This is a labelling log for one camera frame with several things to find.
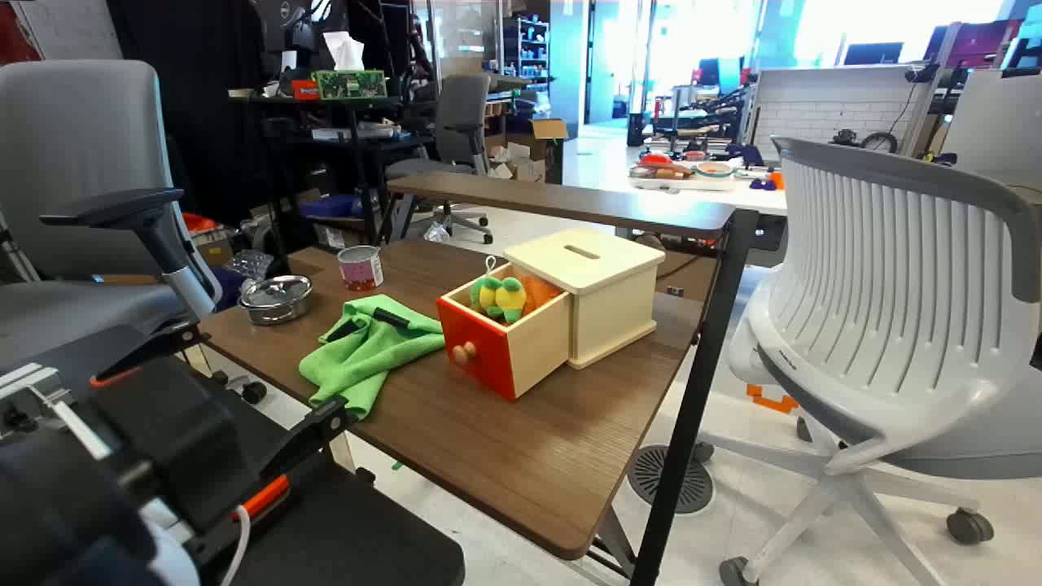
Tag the grey swivel office chair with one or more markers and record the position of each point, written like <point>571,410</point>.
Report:
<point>461,116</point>

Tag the black camera mount rig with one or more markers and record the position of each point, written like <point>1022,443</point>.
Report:
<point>165,458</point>

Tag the dark computer monitor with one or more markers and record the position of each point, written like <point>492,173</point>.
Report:
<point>871,52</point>

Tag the green microfibre cloth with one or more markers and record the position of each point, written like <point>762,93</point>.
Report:
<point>358,359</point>

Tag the cardboard box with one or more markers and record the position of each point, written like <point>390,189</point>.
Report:
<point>549,129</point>

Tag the white ribbed office chair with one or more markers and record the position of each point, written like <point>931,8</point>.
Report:
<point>889,304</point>

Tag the white partition panel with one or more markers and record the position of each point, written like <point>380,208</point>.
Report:
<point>825,107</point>

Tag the grey chair with black armrest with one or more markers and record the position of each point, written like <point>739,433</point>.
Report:
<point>77,140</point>

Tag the round metal bowl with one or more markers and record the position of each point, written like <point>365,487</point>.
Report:
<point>276,297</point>

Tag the green patterned box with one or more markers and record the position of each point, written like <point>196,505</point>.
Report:
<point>350,85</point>

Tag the small pink cup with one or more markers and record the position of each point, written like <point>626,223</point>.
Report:
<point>358,265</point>

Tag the yellow green plush toy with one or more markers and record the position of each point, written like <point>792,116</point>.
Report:
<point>500,293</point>

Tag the brown wooden desk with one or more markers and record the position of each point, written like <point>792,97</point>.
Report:
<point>563,201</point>

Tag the white cluttered table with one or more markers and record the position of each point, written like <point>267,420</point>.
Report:
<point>704,183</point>

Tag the black round floor grate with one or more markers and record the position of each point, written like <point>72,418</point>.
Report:
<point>667,484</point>

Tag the black metal table leg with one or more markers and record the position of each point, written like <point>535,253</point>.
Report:
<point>693,401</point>

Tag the orange plastic bracket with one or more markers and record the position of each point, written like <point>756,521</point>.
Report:
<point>768,398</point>

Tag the black storage shelf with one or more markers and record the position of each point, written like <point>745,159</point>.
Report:
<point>345,140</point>

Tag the black marker pen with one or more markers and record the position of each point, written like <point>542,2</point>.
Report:
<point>390,317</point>

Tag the red-fronted wooden drawer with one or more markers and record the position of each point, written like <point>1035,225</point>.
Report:
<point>477,342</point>

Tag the cream wooden coin box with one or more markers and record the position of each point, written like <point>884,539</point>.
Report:
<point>605,293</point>

